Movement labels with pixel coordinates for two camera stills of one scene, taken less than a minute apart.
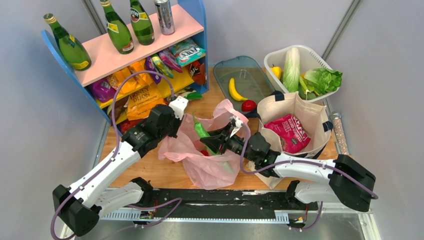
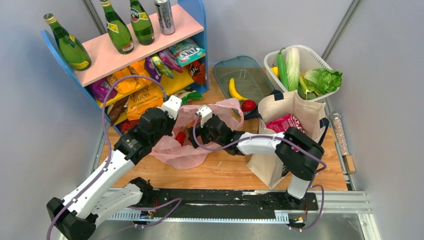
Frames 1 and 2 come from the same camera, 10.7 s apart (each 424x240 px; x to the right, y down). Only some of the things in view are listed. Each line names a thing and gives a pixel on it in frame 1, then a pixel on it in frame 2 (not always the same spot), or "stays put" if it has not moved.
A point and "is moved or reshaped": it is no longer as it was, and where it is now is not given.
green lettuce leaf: [324, 80] stays put
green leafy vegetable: [307, 90] stays put
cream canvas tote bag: [313, 118] stays put
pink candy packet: [170, 60] stays put
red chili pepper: [205, 153] -> [180, 137]
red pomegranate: [248, 105] stays put
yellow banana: [233, 91] stays put
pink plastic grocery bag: [205, 168] is moved or reshaped
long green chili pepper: [202, 133] is moved or reshaped
